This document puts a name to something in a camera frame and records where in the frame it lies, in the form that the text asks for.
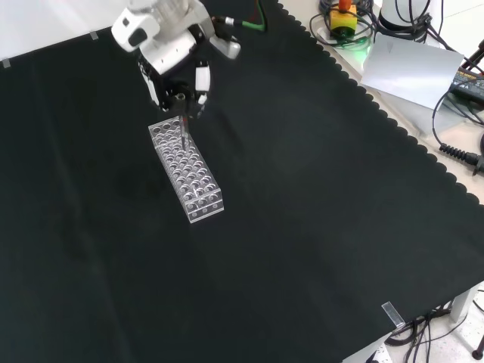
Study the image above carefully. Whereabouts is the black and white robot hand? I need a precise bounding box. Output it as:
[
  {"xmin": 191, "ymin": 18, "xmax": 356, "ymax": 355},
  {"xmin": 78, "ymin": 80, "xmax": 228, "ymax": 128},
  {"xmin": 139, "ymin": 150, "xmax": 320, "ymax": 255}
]
[{"xmin": 136, "ymin": 14, "xmax": 243, "ymax": 120}]

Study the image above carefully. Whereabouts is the clear glass test tube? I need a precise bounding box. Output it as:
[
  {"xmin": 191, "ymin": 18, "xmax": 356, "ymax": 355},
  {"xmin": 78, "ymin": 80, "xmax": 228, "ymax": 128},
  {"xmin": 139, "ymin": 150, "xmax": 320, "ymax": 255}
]
[{"xmin": 180, "ymin": 113, "xmax": 190, "ymax": 152}]

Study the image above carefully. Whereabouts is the clear plastic test tube rack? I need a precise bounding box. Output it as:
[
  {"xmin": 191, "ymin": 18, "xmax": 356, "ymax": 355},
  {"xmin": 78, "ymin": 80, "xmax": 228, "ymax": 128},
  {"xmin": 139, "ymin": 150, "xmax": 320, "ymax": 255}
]
[{"xmin": 147, "ymin": 117, "xmax": 225, "ymax": 225}]

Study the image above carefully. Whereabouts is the yellow stop button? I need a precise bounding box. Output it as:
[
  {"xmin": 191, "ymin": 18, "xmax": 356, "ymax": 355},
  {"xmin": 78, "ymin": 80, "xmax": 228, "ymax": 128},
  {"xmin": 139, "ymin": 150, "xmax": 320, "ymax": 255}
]
[{"xmin": 329, "ymin": 0, "xmax": 358, "ymax": 39}]

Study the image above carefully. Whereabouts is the black bench cloth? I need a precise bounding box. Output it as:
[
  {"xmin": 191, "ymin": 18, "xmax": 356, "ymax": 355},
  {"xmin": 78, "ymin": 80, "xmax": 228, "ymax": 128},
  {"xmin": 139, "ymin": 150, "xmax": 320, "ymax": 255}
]
[{"xmin": 0, "ymin": 0, "xmax": 484, "ymax": 363}]

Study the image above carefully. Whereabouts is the black power supply box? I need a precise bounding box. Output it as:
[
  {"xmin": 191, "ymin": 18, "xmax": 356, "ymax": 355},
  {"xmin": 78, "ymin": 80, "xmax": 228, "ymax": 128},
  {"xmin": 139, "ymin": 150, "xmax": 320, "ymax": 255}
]
[{"xmin": 449, "ymin": 69, "xmax": 484, "ymax": 104}]

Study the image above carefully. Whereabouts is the black tripod leg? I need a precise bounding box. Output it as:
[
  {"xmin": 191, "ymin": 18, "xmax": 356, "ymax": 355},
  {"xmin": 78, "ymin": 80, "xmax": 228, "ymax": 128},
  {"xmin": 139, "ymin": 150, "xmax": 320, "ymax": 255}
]
[{"xmin": 459, "ymin": 37, "xmax": 484, "ymax": 75}]

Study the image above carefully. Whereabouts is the clear tape strip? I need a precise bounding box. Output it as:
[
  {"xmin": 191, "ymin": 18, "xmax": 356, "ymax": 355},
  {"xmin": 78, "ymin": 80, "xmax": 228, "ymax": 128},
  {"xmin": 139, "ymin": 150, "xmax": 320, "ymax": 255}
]
[{"xmin": 381, "ymin": 301, "xmax": 405, "ymax": 328}]

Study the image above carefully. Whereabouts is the white table leg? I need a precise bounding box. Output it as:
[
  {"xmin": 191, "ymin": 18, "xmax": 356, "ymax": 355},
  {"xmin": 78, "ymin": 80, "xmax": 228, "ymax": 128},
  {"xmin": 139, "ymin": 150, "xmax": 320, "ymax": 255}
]
[{"xmin": 448, "ymin": 281, "xmax": 484, "ymax": 324}]

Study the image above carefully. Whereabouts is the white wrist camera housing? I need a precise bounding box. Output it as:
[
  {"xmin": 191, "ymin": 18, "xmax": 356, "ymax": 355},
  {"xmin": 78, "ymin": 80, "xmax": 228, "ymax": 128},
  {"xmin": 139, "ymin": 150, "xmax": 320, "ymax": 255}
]
[{"xmin": 111, "ymin": 7, "xmax": 153, "ymax": 54}]

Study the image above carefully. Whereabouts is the green cable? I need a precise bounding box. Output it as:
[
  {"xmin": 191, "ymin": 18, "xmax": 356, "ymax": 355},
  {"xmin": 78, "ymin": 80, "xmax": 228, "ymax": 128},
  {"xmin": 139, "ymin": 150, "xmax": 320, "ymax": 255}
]
[{"xmin": 211, "ymin": 0, "xmax": 268, "ymax": 33}]

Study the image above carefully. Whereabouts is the black cable with ribbed connector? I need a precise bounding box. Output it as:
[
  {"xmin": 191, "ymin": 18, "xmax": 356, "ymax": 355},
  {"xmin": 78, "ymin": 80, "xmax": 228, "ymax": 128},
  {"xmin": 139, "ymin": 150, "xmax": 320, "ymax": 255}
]
[{"xmin": 430, "ymin": 88, "xmax": 484, "ymax": 175}]

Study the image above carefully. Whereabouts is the black cable bundle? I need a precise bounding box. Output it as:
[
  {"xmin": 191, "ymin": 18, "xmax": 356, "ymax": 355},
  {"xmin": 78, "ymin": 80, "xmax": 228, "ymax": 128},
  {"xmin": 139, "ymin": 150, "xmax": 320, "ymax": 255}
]
[{"xmin": 383, "ymin": 308, "xmax": 484, "ymax": 363}]

